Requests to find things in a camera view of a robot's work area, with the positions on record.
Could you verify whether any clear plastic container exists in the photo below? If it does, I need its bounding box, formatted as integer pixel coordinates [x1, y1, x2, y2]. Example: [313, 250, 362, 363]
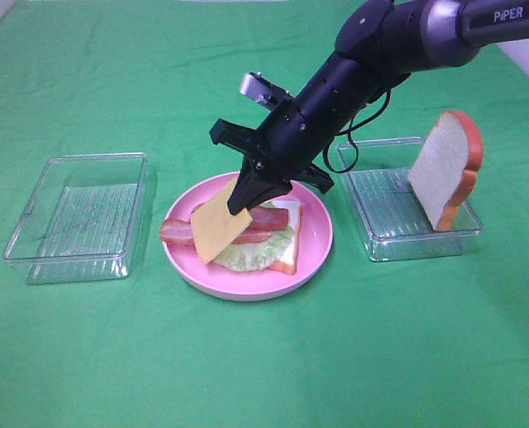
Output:
[335, 136, 483, 261]
[3, 152, 148, 284]

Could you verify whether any pink round plate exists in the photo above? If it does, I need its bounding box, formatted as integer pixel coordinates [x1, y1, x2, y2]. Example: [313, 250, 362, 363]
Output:
[162, 182, 333, 301]

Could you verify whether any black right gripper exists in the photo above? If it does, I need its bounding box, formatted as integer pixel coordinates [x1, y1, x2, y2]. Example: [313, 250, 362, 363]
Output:
[209, 97, 349, 215]

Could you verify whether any left clear plastic container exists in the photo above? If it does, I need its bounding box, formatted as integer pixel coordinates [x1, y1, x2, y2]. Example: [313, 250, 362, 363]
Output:
[3, 152, 148, 284]

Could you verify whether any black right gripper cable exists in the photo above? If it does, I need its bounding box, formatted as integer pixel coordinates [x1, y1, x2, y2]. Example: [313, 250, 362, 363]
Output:
[322, 86, 391, 174]

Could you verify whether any toy bacon strip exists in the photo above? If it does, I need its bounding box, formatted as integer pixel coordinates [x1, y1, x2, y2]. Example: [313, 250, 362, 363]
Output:
[159, 218, 272, 246]
[248, 205, 290, 232]

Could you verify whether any yellow toy cheese slice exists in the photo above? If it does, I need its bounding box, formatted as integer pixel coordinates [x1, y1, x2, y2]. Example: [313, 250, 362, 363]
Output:
[191, 178, 252, 264]

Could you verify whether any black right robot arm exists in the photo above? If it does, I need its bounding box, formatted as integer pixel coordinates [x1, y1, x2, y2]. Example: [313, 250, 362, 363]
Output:
[210, 1, 529, 214]

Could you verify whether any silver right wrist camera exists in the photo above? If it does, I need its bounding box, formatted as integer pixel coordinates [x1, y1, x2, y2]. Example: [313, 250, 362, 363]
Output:
[239, 72, 292, 111]

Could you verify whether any right clear plastic container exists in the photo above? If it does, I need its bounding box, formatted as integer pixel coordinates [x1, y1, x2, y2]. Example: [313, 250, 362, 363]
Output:
[335, 136, 483, 261]

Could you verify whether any toy bread slice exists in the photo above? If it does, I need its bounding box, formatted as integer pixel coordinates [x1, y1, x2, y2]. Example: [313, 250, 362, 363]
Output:
[408, 110, 484, 232]
[194, 198, 304, 276]

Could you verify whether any toy lettuce leaf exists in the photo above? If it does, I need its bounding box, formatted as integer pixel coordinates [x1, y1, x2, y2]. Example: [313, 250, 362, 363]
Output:
[212, 200, 295, 272]

